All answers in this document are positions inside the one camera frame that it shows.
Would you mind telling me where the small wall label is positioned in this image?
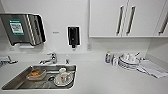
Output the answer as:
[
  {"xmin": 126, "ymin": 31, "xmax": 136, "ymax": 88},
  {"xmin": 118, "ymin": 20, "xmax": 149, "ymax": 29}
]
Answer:
[{"xmin": 52, "ymin": 31, "xmax": 60, "ymax": 35}]

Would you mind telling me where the small chrome sink knob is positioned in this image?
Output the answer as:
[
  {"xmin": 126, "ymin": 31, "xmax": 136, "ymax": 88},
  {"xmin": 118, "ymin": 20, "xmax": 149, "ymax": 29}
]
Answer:
[{"xmin": 64, "ymin": 58, "xmax": 71, "ymax": 65}]

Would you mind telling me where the black cabinet handle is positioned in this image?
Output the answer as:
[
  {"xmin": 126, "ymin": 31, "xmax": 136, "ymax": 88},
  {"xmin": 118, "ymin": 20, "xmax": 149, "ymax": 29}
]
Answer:
[
  {"xmin": 158, "ymin": 20, "xmax": 168, "ymax": 36},
  {"xmin": 125, "ymin": 5, "xmax": 137, "ymax": 36},
  {"xmin": 115, "ymin": 5, "xmax": 125, "ymax": 36}
]

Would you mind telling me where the chrome faucet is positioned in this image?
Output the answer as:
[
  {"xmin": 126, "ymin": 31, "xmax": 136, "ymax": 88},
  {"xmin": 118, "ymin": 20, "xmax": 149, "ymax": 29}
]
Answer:
[{"xmin": 38, "ymin": 51, "xmax": 58, "ymax": 66}]

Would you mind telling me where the small white bottle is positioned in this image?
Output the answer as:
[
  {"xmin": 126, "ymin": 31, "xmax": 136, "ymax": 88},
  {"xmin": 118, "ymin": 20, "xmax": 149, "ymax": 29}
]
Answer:
[{"xmin": 112, "ymin": 54, "xmax": 118, "ymax": 66}]

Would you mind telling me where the white wall cabinet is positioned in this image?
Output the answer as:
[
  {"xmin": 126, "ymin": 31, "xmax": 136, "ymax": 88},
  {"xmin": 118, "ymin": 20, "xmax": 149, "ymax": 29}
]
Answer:
[{"xmin": 88, "ymin": 0, "xmax": 168, "ymax": 38}]

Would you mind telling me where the blue label soap bottle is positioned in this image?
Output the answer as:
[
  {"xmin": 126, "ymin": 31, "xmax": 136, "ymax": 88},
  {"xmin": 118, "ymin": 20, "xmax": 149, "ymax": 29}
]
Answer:
[{"xmin": 104, "ymin": 50, "xmax": 112, "ymax": 65}]

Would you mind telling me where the steel kitchen sink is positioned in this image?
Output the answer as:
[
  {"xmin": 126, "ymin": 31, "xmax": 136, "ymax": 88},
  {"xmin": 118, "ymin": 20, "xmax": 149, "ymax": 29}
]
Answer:
[{"xmin": 0, "ymin": 64, "xmax": 78, "ymax": 91}]

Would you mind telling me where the stack of white dishes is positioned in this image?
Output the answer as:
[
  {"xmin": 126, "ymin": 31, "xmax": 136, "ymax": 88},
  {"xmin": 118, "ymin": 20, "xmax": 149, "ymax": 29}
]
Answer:
[{"xmin": 118, "ymin": 51, "xmax": 143, "ymax": 71}]

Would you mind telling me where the black soap dispenser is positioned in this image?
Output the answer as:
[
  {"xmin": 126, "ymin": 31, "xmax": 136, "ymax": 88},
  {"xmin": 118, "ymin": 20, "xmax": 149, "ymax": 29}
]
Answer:
[{"xmin": 67, "ymin": 25, "xmax": 81, "ymax": 49}]

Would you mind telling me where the orange food container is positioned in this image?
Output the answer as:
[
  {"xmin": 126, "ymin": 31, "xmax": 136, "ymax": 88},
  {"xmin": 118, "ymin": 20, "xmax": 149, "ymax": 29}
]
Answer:
[{"xmin": 26, "ymin": 67, "xmax": 47, "ymax": 82}]

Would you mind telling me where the white cup with saucer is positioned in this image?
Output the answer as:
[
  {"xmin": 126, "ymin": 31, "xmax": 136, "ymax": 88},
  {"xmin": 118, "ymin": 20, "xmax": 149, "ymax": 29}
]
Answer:
[{"xmin": 53, "ymin": 67, "xmax": 74, "ymax": 86}]

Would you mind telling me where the steel paper towel dispenser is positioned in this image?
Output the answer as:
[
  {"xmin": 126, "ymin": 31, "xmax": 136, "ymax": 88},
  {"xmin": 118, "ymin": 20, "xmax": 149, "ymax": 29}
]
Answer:
[{"xmin": 0, "ymin": 12, "xmax": 48, "ymax": 48}]

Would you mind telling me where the white wall outlet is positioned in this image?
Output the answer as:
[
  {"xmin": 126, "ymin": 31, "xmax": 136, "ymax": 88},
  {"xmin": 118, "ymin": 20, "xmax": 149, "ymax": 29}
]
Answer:
[{"xmin": 87, "ymin": 43, "xmax": 92, "ymax": 52}]

